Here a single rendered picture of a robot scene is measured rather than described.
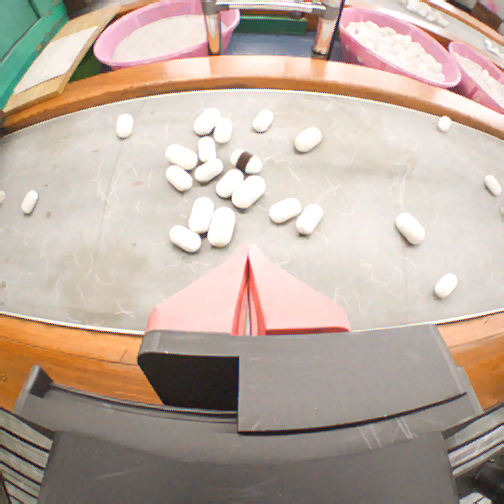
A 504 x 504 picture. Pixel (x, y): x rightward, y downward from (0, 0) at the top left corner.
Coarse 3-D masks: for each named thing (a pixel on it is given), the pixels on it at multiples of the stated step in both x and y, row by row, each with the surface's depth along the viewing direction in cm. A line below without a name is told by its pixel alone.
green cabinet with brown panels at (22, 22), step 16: (0, 0) 15; (16, 0) 18; (32, 0) 22; (48, 0) 26; (0, 16) 17; (16, 16) 21; (32, 16) 25; (0, 32) 20; (16, 32) 23; (0, 48) 22
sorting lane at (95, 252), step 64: (64, 128) 29; (192, 128) 28; (320, 128) 28; (384, 128) 29; (64, 192) 26; (128, 192) 26; (192, 192) 26; (320, 192) 26; (384, 192) 26; (448, 192) 27; (0, 256) 24; (64, 256) 24; (128, 256) 24; (192, 256) 24; (320, 256) 24; (384, 256) 24; (448, 256) 24; (64, 320) 23; (128, 320) 23; (384, 320) 23; (448, 320) 23
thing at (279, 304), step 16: (256, 256) 10; (256, 272) 8; (272, 272) 8; (256, 288) 7; (272, 288) 7; (288, 288) 7; (304, 288) 7; (256, 304) 7; (272, 304) 6; (288, 304) 6; (304, 304) 6; (320, 304) 6; (336, 304) 6; (256, 320) 11; (272, 320) 5; (288, 320) 5; (304, 320) 5; (320, 320) 5; (336, 320) 5
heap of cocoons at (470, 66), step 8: (456, 56) 36; (464, 64) 36; (472, 64) 36; (472, 72) 35; (480, 72) 36; (480, 80) 34; (488, 80) 35; (488, 88) 34; (496, 88) 35; (496, 96) 34
